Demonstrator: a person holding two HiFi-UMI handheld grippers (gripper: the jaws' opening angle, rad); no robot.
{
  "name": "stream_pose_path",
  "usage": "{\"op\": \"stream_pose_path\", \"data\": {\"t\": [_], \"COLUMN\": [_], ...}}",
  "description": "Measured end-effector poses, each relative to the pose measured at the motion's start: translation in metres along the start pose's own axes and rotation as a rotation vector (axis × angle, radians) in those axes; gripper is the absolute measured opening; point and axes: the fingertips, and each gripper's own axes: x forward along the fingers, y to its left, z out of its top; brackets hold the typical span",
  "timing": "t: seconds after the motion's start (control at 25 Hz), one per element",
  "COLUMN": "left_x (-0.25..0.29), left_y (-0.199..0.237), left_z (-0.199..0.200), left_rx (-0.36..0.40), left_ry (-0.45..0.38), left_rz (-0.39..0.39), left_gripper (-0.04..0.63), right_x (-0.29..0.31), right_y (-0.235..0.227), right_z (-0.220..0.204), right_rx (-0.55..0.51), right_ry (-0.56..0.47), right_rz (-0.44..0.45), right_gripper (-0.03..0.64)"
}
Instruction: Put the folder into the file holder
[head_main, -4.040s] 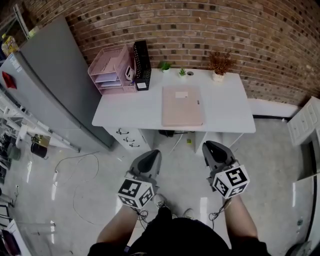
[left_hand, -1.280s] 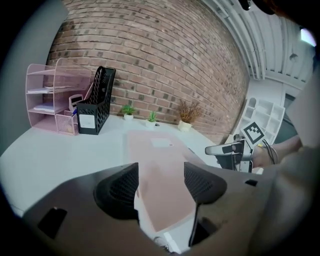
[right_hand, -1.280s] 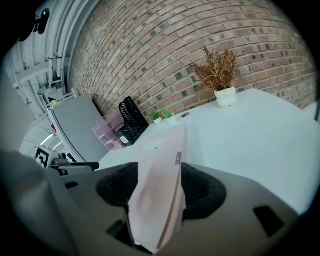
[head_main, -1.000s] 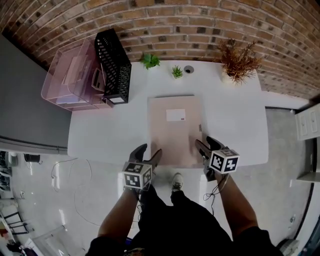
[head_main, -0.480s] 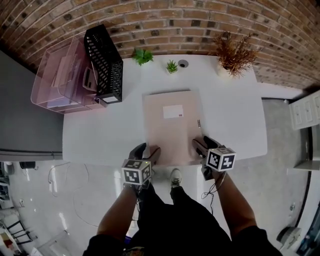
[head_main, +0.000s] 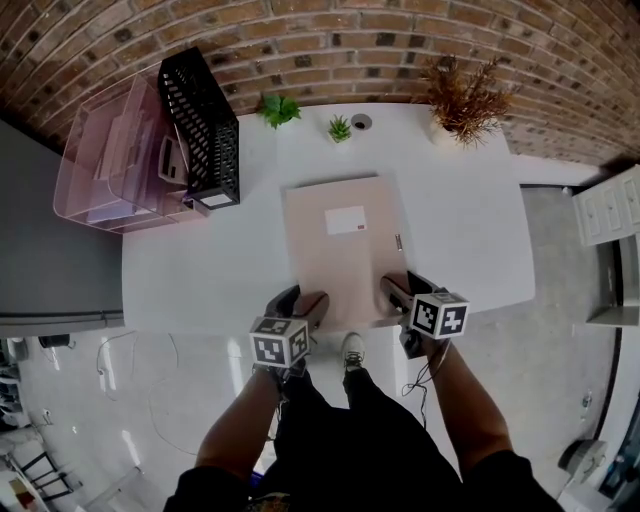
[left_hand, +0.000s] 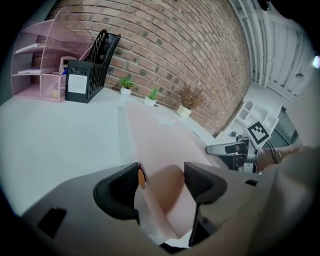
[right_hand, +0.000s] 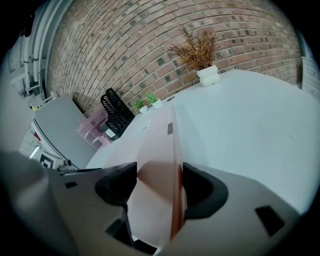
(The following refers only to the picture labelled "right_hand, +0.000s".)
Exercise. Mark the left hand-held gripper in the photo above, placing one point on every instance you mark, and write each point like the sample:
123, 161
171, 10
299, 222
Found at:
48, 161

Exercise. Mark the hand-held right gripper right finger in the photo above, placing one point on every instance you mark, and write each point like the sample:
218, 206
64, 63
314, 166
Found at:
237, 225

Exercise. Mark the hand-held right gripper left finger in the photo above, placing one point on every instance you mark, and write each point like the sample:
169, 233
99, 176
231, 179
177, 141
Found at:
82, 200

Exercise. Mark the black mesh file holder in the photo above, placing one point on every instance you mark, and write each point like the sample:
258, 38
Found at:
117, 115

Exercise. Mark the pink folder box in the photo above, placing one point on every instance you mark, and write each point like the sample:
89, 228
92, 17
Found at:
155, 150

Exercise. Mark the pink mesh desk organizer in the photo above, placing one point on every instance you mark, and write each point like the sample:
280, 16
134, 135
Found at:
92, 132

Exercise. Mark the leafy green potted plant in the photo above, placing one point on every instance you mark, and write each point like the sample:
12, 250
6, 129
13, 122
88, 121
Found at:
141, 106

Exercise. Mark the spiky green potted plant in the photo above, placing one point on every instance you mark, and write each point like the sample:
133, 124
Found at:
155, 101

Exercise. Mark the white ceiling pipes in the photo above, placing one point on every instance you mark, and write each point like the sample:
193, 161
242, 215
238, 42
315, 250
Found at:
37, 37

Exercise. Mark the white desk tray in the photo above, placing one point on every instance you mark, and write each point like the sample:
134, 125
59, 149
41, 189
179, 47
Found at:
311, 80

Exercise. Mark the brown plant in white pot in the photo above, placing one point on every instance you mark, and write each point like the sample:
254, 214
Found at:
200, 55

